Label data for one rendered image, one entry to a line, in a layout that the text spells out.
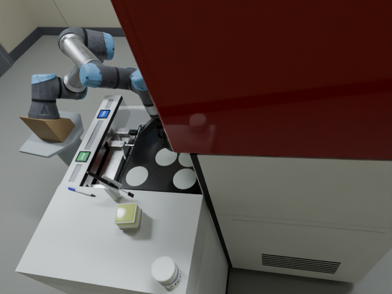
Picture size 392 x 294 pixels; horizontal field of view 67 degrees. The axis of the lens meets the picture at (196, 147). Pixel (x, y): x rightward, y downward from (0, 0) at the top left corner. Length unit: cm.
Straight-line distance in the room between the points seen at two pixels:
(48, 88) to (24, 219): 137
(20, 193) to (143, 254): 203
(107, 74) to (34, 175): 208
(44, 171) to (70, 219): 175
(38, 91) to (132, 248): 98
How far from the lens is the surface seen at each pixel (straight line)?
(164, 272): 92
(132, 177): 131
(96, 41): 140
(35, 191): 289
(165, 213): 110
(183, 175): 124
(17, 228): 278
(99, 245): 114
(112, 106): 157
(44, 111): 172
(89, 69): 102
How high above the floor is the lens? 191
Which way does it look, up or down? 50 degrees down
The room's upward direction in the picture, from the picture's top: 17 degrees counter-clockwise
